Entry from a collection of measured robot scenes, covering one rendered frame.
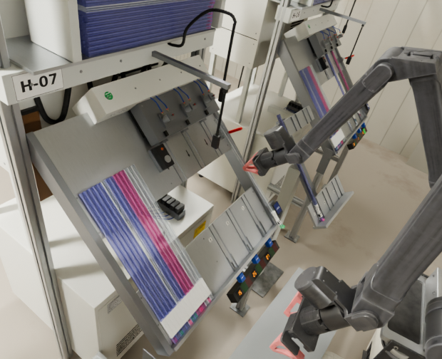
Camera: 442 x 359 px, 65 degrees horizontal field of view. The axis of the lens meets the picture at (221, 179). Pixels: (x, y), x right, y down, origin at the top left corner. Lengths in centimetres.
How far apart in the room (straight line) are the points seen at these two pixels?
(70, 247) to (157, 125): 62
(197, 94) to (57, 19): 57
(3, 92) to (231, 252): 85
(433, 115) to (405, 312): 47
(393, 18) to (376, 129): 108
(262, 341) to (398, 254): 80
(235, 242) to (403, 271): 78
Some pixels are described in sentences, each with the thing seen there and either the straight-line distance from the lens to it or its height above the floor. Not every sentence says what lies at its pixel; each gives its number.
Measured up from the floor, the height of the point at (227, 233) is 80.
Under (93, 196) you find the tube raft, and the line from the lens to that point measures 100.
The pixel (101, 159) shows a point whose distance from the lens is 105.
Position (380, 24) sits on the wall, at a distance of 388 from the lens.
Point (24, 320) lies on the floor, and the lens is 206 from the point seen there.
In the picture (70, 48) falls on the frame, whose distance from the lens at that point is 89.
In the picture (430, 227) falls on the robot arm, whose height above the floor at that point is 143.
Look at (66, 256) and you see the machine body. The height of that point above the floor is 62.
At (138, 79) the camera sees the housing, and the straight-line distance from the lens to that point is 113.
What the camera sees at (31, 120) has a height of 116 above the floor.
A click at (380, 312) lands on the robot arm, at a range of 68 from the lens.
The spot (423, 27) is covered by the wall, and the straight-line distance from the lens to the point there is 380.
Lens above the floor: 173
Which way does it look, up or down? 38 degrees down
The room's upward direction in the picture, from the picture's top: 12 degrees clockwise
